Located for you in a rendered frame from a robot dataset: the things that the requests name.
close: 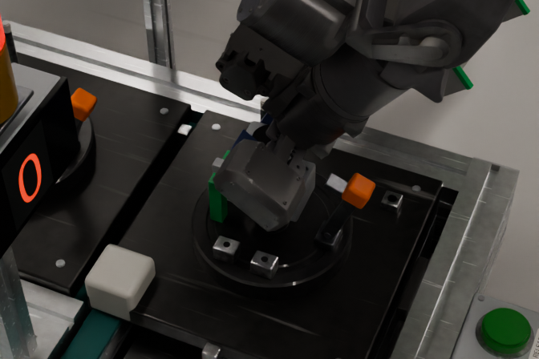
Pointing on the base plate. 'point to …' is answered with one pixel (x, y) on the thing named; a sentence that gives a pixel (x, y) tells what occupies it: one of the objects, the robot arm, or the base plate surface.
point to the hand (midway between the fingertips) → (263, 145)
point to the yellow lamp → (6, 86)
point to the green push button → (505, 330)
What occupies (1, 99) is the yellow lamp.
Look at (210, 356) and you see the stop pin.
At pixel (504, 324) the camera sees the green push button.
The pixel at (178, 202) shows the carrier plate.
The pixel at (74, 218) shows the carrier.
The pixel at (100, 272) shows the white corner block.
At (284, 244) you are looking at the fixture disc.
